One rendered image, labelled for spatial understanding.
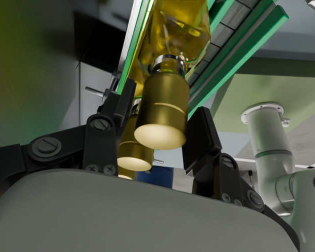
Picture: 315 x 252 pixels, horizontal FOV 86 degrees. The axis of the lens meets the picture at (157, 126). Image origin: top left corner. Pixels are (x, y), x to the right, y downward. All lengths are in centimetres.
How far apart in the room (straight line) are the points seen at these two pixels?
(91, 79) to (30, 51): 31
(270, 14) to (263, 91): 30
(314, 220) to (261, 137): 24
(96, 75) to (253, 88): 44
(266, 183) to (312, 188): 12
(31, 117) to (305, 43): 62
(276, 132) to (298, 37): 25
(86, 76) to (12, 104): 32
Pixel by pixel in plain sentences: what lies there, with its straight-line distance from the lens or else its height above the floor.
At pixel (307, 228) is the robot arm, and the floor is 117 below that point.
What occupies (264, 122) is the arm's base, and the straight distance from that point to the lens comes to 61.
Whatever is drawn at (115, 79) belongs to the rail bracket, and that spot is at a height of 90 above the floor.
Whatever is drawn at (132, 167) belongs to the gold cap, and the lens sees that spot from 16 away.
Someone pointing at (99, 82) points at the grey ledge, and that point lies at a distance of 50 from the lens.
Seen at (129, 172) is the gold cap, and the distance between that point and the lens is 20.
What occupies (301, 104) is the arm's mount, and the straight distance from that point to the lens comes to 69.
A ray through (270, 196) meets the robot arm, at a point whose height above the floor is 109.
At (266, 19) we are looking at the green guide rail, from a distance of 32.
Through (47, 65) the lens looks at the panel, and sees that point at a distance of 25.
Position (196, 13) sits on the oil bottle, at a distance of 19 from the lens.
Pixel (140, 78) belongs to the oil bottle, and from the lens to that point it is 18.
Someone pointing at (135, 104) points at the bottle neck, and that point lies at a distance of 18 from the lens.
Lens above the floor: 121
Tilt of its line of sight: 33 degrees down
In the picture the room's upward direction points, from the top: 171 degrees counter-clockwise
